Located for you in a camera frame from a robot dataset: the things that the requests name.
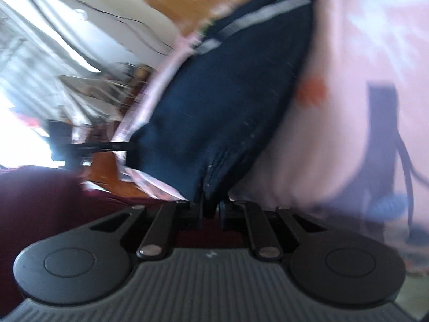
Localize black stand device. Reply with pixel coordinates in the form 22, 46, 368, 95
47, 120, 135, 170

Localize green striped knit sweater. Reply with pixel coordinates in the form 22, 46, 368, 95
125, 0, 316, 201

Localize pink printed bed sheet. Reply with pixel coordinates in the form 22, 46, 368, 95
115, 0, 428, 276

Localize black wall cable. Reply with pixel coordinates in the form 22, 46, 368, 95
53, 0, 175, 58

